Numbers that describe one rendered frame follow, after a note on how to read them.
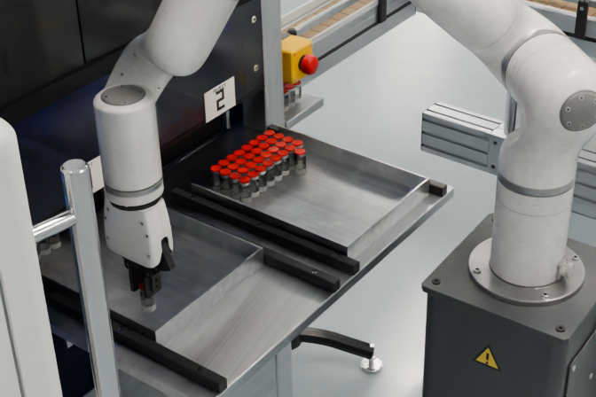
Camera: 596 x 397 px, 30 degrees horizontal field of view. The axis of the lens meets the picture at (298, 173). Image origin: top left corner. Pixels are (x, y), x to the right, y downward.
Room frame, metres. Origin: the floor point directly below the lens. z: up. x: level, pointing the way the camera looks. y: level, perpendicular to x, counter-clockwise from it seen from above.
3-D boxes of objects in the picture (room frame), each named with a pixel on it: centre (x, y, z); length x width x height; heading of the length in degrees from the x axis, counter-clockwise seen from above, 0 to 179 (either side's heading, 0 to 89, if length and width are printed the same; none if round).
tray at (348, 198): (1.69, -0.02, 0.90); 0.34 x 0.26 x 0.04; 52
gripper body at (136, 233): (1.35, 0.24, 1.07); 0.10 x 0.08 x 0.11; 53
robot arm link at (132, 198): (1.35, 0.24, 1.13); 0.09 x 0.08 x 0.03; 53
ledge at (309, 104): (2.07, 0.04, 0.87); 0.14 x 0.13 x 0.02; 53
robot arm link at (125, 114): (1.36, 0.24, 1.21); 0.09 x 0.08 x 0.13; 12
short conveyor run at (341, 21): (2.34, -0.05, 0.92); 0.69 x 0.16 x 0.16; 143
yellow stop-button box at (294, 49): (2.03, 0.01, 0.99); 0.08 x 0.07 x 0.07; 53
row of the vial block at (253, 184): (1.74, 0.05, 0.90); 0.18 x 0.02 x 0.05; 143
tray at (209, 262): (1.49, 0.27, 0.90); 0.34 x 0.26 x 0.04; 53
